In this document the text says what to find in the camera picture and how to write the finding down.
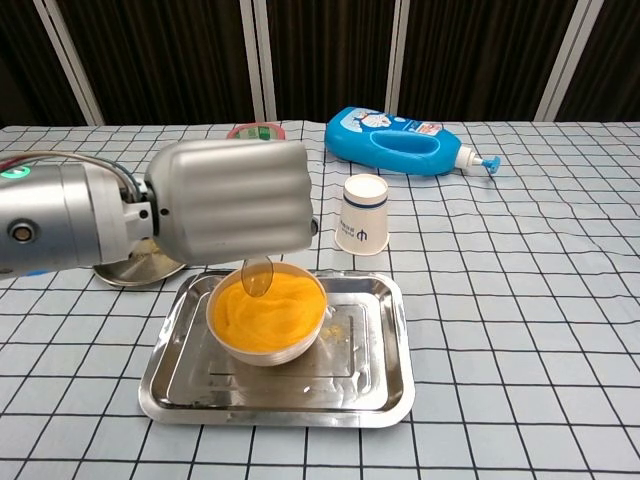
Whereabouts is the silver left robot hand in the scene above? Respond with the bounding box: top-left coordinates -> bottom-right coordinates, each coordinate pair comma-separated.
143,138 -> 314,266

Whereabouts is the translucent grey plastic spoon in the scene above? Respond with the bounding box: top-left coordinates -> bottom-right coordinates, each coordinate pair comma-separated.
239,254 -> 275,300

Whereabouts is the bowl of orange puree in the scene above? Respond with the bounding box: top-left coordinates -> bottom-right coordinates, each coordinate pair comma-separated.
205,263 -> 330,368

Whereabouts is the rectangular stainless steel tray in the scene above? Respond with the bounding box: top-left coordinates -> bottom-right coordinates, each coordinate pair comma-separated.
138,269 -> 417,429

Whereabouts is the white grid-patterned tablecloth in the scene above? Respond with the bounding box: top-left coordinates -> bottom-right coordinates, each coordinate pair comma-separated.
0,119 -> 640,480

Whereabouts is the red tape roll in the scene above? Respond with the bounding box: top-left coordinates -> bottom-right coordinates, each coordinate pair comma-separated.
226,123 -> 287,142

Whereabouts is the round stainless steel plate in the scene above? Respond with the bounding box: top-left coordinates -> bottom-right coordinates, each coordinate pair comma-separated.
92,237 -> 187,289

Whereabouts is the blue detergent bottle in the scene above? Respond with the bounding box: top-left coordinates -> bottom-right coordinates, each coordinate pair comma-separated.
324,105 -> 502,177

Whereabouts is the white paper cup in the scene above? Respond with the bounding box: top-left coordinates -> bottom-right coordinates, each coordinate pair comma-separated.
333,173 -> 391,257

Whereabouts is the black ribbed partition screen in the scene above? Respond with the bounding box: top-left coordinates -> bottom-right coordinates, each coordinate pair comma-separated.
0,0 -> 640,127

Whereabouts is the white screen frame post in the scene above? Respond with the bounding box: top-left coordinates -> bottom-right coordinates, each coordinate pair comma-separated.
385,0 -> 417,116
533,0 -> 594,122
32,0 -> 106,126
238,0 -> 280,123

